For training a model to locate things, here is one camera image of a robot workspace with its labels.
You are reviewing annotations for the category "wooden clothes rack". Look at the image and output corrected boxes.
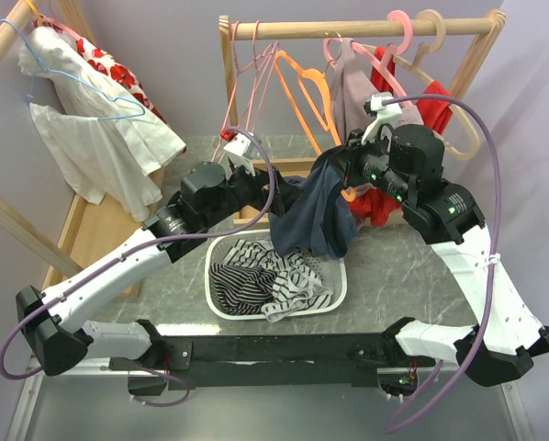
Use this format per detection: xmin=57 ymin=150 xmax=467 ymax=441
xmin=0 ymin=0 xmax=165 ymax=300
xmin=218 ymin=9 xmax=508 ymax=229

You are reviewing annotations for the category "red tank top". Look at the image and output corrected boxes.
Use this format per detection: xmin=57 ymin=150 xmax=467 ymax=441
xmin=349 ymin=68 xmax=453 ymax=227

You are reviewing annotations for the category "white striped tank top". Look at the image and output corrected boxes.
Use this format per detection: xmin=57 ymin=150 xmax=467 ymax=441
xmin=214 ymin=239 xmax=333 ymax=322

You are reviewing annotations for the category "pink plastic hanger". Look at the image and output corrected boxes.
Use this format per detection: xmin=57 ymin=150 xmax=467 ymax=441
xmin=348 ymin=10 xmax=414 ymax=97

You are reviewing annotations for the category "red floral white garment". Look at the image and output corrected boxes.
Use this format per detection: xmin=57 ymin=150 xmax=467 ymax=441
xmin=74 ymin=35 xmax=170 ymax=125

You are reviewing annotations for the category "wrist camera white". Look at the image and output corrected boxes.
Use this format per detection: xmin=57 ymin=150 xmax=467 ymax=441
xmin=361 ymin=92 xmax=402 ymax=145
xmin=220 ymin=130 xmax=260 ymax=176

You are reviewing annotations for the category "pink wire hanger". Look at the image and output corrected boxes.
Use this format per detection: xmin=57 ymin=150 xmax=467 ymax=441
xmin=211 ymin=16 xmax=258 ymax=163
xmin=230 ymin=20 xmax=279 ymax=132

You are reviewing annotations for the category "white dress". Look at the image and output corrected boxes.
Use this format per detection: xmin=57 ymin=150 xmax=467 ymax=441
xmin=18 ymin=27 xmax=185 ymax=221

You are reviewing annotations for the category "navy blue tank top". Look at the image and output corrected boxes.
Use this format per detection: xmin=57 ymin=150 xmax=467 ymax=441
xmin=269 ymin=147 xmax=358 ymax=259

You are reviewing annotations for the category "wooden clothes rack left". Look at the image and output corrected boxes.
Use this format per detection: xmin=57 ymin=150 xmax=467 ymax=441
xmin=0 ymin=0 xmax=165 ymax=300

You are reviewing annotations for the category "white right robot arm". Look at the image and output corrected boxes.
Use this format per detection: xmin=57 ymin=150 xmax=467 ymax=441
xmin=329 ymin=123 xmax=549 ymax=387

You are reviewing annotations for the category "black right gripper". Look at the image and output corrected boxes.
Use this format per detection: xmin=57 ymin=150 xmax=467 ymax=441
xmin=326 ymin=125 xmax=412 ymax=205

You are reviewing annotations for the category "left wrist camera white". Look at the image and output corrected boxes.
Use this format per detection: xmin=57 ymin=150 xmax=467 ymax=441
xmin=220 ymin=130 xmax=260 ymax=176

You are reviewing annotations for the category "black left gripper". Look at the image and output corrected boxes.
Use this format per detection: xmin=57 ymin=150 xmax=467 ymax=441
xmin=203 ymin=157 xmax=304 ymax=229

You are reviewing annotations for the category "wooden clothes rack centre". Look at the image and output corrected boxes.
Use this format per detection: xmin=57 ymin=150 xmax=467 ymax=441
xmin=218 ymin=9 xmax=508 ymax=229

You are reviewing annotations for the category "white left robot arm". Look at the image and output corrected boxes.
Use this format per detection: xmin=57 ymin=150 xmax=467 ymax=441
xmin=16 ymin=162 xmax=302 ymax=376

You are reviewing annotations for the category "blue wire hanger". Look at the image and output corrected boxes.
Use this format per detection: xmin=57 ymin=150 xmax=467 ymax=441
xmin=0 ymin=17 xmax=146 ymax=123

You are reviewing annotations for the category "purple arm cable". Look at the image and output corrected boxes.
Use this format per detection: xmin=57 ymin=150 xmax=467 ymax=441
xmin=384 ymin=94 xmax=503 ymax=435
xmin=0 ymin=126 xmax=276 ymax=408

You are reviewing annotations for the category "orange plastic hanger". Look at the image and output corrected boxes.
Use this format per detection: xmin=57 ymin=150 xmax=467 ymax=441
xmin=273 ymin=29 xmax=358 ymax=203

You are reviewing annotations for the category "mauve tank top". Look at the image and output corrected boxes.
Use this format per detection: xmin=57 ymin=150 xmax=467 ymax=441
xmin=329 ymin=37 xmax=425 ymax=143

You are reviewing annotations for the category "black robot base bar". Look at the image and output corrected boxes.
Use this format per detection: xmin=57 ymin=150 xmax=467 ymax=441
xmin=108 ymin=319 xmax=436 ymax=391

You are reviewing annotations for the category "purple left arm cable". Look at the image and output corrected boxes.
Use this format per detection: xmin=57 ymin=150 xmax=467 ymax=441
xmin=0 ymin=126 xmax=276 ymax=408

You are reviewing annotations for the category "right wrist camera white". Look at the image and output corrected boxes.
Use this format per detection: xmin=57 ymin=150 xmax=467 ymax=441
xmin=361 ymin=92 xmax=402 ymax=145

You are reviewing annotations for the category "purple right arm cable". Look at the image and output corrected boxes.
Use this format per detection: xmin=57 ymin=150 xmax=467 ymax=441
xmin=384 ymin=94 xmax=503 ymax=435

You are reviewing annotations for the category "black striped tank top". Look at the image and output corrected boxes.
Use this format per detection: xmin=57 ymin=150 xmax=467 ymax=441
xmin=209 ymin=264 xmax=277 ymax=316

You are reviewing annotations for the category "beige wooden hanger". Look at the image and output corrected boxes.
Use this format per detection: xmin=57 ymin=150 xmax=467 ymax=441
xmin=361 ymin=8 xmax=481 ymax=162

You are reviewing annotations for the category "white perforated plastic basket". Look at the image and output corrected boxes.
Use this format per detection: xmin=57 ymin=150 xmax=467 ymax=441
xmin=205 ymin=230 xmax=347 ymax=321

